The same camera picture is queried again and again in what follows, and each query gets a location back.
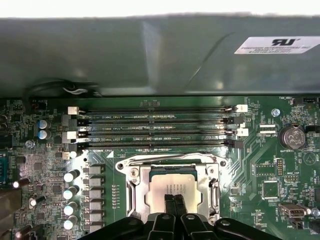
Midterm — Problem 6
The metal socket cover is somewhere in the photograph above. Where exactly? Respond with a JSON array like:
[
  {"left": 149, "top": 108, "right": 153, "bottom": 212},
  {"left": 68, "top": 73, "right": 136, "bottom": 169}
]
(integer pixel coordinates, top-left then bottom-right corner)
[{"left": 129, "top": 162, "right": 221, "bottom": 218}]

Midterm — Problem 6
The green motherboard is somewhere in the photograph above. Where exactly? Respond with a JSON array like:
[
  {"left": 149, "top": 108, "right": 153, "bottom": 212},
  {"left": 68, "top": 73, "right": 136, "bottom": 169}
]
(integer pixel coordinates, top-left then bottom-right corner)
[{"left": 0, "top": 96, "right": 320, "bottom": 240}]

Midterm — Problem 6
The black wire bundle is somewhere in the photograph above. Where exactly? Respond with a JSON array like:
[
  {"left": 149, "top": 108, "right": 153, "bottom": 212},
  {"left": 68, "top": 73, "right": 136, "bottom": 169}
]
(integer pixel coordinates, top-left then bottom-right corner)
[{"left": 22, "top": 78, "right": 102, "bottom": 99}]

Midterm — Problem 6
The silver CPU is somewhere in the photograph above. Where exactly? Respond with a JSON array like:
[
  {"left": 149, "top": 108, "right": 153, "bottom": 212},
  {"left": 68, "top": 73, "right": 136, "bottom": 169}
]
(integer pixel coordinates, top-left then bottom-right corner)
[{"left": 145, "top": 164, "right": 204, "bottom": 215}]

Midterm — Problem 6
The silver coin battery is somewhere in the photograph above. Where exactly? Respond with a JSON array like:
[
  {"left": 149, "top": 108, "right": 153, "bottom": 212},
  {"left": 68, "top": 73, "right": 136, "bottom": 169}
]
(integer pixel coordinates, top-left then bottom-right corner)
[{"left": 278, "top": 124, "right": 307, "bottom": 150}]

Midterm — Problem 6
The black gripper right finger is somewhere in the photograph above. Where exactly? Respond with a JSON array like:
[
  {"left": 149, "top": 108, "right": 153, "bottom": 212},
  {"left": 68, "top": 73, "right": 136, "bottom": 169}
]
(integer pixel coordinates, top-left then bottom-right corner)
[{"left": 174, "top": 193, "right": 273, "bottom": 240}]

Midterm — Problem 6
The white clip RAM slot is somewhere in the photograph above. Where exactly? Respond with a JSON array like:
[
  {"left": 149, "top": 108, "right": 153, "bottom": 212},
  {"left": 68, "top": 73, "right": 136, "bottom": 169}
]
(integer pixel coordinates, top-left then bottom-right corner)
[
  {"left": 62, "top": 127, "right": 250, "bottom": 138},
  {"left": 67, "top": 106, "right": 249, "bottom": 116}
]

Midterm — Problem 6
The metal wire locking lever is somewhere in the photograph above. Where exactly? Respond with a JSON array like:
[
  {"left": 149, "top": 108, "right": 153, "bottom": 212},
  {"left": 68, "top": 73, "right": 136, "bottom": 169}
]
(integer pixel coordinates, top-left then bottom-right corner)
[{"left": 124, "top": 153, "right": 218, "bottom": 166}]

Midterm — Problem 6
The black PC case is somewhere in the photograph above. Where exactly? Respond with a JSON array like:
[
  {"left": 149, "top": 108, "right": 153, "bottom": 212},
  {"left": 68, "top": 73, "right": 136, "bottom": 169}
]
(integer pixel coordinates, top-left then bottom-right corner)
[{"left": 0, "top": 14, "right": 320, "bottom": 100}]

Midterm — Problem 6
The silver cylindrical capacitor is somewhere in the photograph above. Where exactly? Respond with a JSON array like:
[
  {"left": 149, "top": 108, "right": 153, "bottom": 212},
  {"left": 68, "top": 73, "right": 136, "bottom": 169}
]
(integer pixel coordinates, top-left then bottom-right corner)
[
  {"left": 63, "top": 216, "right": 78, "bottom": 231},
  {"left": 63, "top": 169, "right": 81, "bottom": 183},
  {"left": 63, "top": 202, "right": 78, "bottom": 216},
  {"left": 63, "top": 186, "right": 80, "bottom": 200}
]

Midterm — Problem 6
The CPU socket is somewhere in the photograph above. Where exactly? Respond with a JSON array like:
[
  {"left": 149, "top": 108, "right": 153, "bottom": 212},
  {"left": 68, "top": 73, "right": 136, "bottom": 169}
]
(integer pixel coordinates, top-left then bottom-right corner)
[{"left": 114, "top": 152, "right": 227, "bottom": 221}]

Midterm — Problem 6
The blue cylindrical capacitor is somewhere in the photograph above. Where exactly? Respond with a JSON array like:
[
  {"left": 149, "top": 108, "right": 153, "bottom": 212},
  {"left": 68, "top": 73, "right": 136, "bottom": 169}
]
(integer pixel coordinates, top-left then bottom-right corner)
[
  {"left": 37, "top": 119, "right": 53, "bottom": 131},
  {"left": 37, "top": 129, "right": 53, "bottom": 140}
]

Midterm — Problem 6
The white printed label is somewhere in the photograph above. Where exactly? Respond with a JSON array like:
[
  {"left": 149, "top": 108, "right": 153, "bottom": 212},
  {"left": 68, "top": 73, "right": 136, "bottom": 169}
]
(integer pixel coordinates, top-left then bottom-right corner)
[{"left": 233, "top": 36, "right": 320, "bottom": 55}]

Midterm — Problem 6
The silver USB connector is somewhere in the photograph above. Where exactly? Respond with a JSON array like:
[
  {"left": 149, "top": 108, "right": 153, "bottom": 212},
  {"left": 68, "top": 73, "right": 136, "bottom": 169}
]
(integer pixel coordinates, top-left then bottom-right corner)
[{"left": 278, "top": 203, "right": 312, "bottom": 218}]

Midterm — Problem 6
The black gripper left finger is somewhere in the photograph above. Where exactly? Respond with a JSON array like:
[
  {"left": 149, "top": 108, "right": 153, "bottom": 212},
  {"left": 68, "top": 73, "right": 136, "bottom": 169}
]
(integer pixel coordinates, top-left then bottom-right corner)
[{"left": 79, "top": 193, "right": 181, "bottom": 240}]

